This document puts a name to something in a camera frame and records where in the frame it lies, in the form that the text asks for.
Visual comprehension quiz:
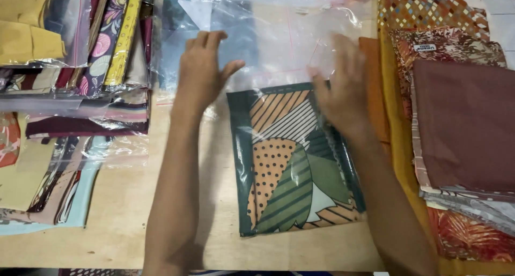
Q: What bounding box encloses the person's right hand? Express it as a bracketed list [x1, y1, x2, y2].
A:
[308, 34, 373, 128]

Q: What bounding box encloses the person's left hand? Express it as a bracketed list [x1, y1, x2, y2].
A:
[173, 30, 246, 108]

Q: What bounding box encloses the clear plastic zip bag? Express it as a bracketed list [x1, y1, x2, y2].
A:
[225, 39, 369, 238]

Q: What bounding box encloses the orange plain folded fabric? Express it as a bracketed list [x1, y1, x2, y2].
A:
[358, 36, 392, 148]

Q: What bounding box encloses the blue fabric in plastic bag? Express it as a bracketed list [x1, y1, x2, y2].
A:
[159, 0, 259, 92]

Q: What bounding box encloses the mustard yellow fabric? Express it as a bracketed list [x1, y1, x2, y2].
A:
[378, 30, 515, 276]

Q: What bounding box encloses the stack of empty clear bags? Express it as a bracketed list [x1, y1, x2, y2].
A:
[155, 0, 363, 108]

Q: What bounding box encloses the green leaf print folded scarf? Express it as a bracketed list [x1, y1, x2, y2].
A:
[227, 82, 367, 237]

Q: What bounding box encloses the orange diamond pattern fabric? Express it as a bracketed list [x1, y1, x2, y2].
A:
[377, 0, 490, 42]

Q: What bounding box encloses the brown plain folded fabric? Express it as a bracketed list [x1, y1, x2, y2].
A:
[412, 59, 515, 193]

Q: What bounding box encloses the brown leaf print fabric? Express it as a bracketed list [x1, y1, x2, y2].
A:
[388, 27, 507, 120]

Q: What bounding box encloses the pile of bagged patterned scarves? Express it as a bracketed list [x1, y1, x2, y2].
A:
[0, 0, 155, 236]

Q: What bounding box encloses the grey white folded fabric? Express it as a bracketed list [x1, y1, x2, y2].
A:
[418, 184, 515, 237]

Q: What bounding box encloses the red leaf print fabric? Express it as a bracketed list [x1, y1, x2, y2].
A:
[426, 207, 515, 263]

